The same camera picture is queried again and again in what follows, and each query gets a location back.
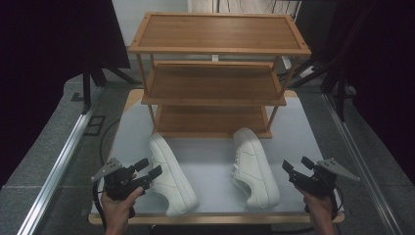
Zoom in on wooden three-shelf shoe rack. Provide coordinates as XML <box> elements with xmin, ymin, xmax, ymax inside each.
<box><xmin>127</xmin><ymin>12</ymin><xmax>312</xmax><ymax>140</ymax></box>

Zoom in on white sneaker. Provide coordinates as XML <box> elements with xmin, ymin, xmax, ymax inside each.
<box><xmin>148</xmin><ymin>131</ymin><xmax>200</xmax><ymax>217</ymax></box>
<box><xmin>230</xmin><ymin>126</ymin><xmax>282</xmax><ymax>210</ymax></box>

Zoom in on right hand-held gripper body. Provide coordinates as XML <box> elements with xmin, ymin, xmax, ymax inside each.
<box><xmin>288</xmin><ymin>157</ymin><xmax>361</xmax><ymax>198</ymax></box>

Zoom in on person's right hand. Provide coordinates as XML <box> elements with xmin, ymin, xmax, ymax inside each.
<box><xmin>298</xmin><ymin>188</ymin><xmax>338</xmax><ymax>228</ymax></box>

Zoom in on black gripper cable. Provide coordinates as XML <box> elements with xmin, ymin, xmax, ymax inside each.
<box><xmin>92</xmin><ymin>180</ymin><xmax>109</xmax><ymax>229</ymax></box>
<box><xmin>331</xmin><ymin>184</ymin><xmax>345</xmax><ymax>221</ymax></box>

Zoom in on person's left hand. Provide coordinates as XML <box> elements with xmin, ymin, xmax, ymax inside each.
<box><xmin>100</xmin><ymin>186</ymin><xmax>145</xmax><ymax>229</ymax></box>

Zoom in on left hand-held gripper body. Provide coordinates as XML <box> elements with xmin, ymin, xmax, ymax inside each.
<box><xmin>90</xmin><ymin>157</ymin><xmax>153</xmax><ymax>202</ymax></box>

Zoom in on black curtain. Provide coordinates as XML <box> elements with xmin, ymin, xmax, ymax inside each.
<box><xmin>326</xmin><ymin>0</ymin><xmax>415</xmax><ymax>185</ymax></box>
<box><xmin>0</xmin><ymin>0</ymin><xmax>131</xmax><ymax>189</ymax></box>

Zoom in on aluminium rail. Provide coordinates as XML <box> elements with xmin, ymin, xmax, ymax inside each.
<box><xmin>18</xmin><ymin>86</ymin><xmax>105</xmax><ymax>235</ymax></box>
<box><xmin>321</xmin><ymin>92</ymin><xmax>405</xmax><ymax>235</ymax></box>

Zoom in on black floor cable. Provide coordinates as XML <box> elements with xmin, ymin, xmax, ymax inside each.
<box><xmin>99</xmin><ymin>118</ymin><xmax>122</xmax><ymax>166</ymax></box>

